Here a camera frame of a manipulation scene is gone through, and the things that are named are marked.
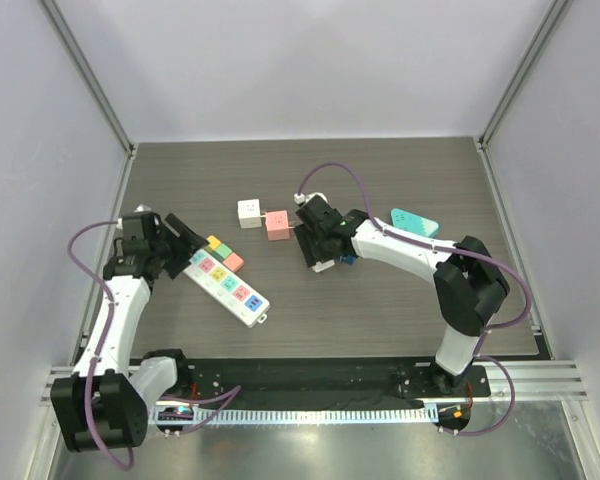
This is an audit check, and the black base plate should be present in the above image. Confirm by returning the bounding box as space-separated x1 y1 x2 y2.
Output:
167 357 491 411

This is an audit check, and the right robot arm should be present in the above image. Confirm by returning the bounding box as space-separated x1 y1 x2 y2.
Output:
294 193 510 396

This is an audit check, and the teal triangular socket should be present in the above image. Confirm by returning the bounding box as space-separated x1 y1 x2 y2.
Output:
390 208 439 238

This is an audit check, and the pink plug adapter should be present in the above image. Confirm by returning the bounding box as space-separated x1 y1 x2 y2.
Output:
223 252 244 272

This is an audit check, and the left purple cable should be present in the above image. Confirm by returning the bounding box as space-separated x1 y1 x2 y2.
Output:
67 219 244 472

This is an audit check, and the aluminium frame post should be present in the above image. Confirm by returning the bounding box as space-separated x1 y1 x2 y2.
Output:
473 0 576 151
35 0 137 159

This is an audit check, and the green plug adapter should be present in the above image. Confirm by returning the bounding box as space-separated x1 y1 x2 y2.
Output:
212 243 233 261

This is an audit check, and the white slotted cable duct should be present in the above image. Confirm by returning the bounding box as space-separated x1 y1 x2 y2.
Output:
150 404 439 429

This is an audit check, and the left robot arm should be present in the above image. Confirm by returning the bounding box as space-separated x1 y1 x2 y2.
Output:
50 208 208 452

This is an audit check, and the right aluminium frame post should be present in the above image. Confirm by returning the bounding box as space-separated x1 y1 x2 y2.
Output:
473 0 576 151

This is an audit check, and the left aluminium frame post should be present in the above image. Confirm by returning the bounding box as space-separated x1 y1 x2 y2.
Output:
35 0 137 159

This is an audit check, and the aluminium front rail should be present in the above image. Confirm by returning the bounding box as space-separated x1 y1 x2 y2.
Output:
39 360 588 406

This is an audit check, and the white power strip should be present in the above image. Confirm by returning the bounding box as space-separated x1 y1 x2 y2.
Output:
183 250 271 328

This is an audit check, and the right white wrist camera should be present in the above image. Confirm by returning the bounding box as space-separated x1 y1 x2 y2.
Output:
293 192 327 206

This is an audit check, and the pink cube socket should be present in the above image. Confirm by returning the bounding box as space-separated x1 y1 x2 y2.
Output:
262 210 293 242

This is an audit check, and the white cube socket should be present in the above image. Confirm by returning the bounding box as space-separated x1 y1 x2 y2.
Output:
237 199 263 229

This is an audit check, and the yellow plug adapter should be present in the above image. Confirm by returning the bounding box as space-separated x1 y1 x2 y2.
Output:
206 235 222 251

